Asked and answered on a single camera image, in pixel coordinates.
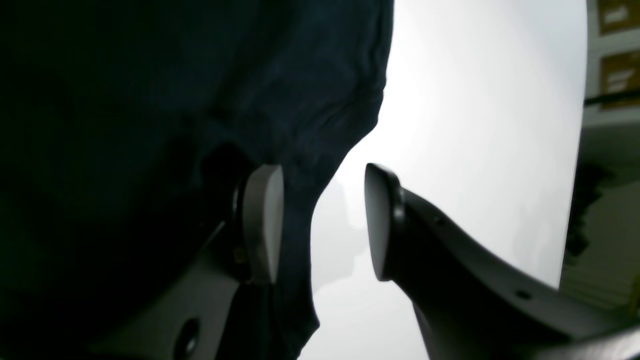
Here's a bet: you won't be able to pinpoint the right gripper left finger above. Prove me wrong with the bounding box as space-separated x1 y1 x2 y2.
90 164 285 360

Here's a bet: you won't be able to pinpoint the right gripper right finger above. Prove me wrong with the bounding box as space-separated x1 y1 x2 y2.
365 163 640 360

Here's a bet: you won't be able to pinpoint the black T-shirt with sun print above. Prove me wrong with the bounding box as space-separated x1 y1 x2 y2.
1 0 394 360

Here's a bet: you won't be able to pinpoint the cardboard boxes on shelf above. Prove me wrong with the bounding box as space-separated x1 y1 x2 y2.
596 0 640 110

